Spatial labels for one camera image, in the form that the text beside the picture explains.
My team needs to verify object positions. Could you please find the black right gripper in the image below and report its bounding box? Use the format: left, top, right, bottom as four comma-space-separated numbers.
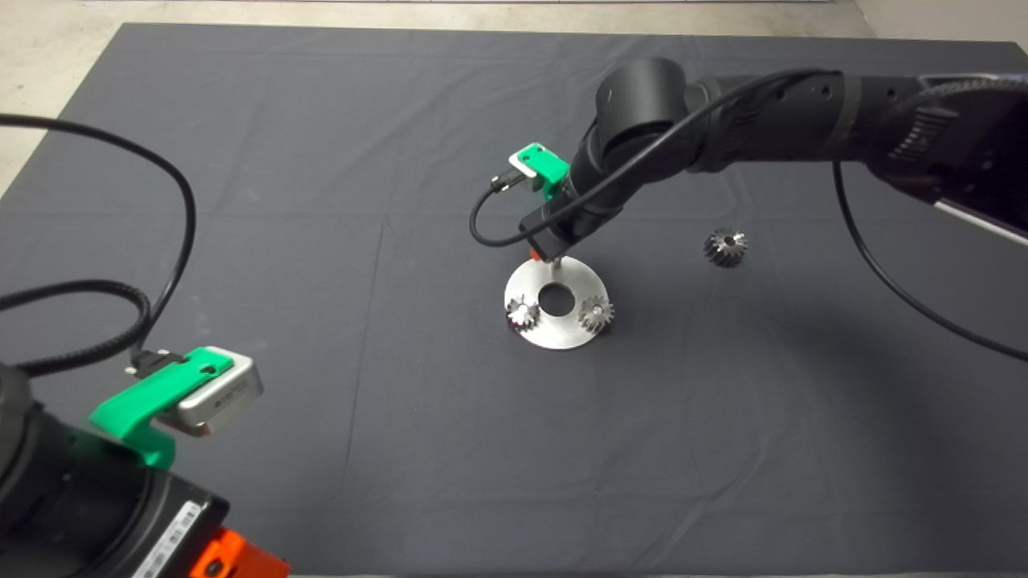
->
520, 201, 599, 263

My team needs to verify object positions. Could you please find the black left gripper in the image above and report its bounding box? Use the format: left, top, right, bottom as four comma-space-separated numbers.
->
104, 472, 292, 578

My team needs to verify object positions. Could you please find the large dark steel gear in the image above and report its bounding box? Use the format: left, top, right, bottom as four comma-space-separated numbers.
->
704, 227, 749, 268

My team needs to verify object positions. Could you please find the shiny small steel gear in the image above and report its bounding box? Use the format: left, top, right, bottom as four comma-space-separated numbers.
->
505, 295, 540, 332
577, 294, 615, 336

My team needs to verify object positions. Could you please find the round metal plate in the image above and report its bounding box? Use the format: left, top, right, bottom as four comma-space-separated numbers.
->
504, 255, 607, 351

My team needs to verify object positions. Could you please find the dark grey table cloth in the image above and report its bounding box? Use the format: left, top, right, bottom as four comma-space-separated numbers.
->
0, 24, 1028, 575

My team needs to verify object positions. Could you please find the green right camera mount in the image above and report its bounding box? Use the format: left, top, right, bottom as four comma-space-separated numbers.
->
520, 143, 571, 201

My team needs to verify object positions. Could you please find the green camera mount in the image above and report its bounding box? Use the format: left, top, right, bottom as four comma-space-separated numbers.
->
520, 143, 571, 201
88, 347, 235, 470

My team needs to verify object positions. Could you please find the silver left camera box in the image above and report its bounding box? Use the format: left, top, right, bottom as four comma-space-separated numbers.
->
173, 355, 264, 438

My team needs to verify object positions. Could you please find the green left camera mount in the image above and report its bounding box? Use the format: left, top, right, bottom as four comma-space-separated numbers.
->
88, 347, 235, 470

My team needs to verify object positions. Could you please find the corrugated black left arm cable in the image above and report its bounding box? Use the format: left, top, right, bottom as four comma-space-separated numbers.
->
0, 279, 152, 378

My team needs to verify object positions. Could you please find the smooth black left camera cable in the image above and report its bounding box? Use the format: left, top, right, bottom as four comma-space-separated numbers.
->
0, 114, 198, 374

